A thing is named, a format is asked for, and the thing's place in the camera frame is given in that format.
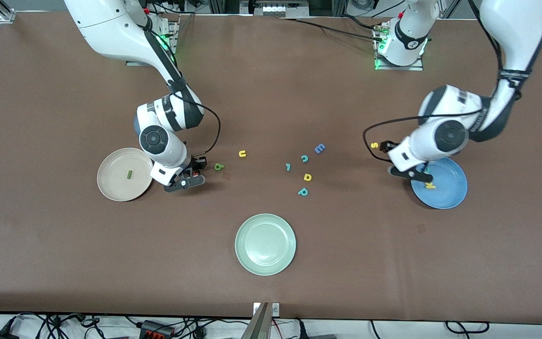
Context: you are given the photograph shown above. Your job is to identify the black looped floor cable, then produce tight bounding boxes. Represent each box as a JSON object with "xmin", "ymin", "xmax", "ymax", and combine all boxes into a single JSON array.
[{"xmin": 445, "ymin": 321, "xmax": 490, "ymax": 334}]

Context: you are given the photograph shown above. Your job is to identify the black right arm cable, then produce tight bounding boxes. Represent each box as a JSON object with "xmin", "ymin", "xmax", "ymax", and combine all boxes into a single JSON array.
[{"xmin": 170, "ymin": 92, "xmax": 222, "ymax": 158}]

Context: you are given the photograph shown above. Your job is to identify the black cable on table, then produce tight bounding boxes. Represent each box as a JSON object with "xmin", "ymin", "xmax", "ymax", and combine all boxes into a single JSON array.
[{"xmin": 283, "ymin": 16, "xmax": 387, "ymax": 42}]

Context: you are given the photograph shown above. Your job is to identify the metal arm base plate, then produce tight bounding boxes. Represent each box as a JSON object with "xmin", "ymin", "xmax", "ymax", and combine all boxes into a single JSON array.
[
  {"xmin": 125, "ymin": 18, "xmax": 178, "ymax": 67},
  {"xmin": 375, "ymin": 23, "xmax": 424, "ymax": 72}
]

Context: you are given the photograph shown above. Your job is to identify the blue plate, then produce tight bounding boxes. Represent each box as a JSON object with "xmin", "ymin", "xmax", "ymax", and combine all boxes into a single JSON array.
[{"xmin": 410, "ymin": 157, "xmax": 468, "ymax": 210}]

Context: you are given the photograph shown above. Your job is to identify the beige brown plate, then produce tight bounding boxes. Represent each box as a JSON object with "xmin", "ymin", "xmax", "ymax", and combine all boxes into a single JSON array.
[{"xmin": 96, "ymin": 147, "xmax": 154, "ymax": 202}]

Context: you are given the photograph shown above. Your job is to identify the aluminium camera post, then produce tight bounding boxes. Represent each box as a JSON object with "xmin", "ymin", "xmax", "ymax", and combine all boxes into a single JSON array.
[{"xmin": 242, "ymin": 303, "xmax": 271, "ymax": 339}]

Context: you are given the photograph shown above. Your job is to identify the pale green plate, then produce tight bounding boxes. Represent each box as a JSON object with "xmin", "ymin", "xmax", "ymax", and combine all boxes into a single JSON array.
[{"xmin": 235, "ymin": 213, "xmax": 297, "ymax": 276}]

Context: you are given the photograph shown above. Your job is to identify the black power strip red switches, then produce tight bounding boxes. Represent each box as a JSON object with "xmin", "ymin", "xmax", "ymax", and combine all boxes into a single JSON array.
[{"xmin": 139, "ymin": 320, "xmax": 175, "ymax": 338}]

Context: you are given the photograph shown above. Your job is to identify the aluminium equipment rack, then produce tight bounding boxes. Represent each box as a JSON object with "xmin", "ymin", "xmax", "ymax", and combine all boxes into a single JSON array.
[{"xmin": 207, "ymin": 0, "xmax": 347, "ymax": 17}]

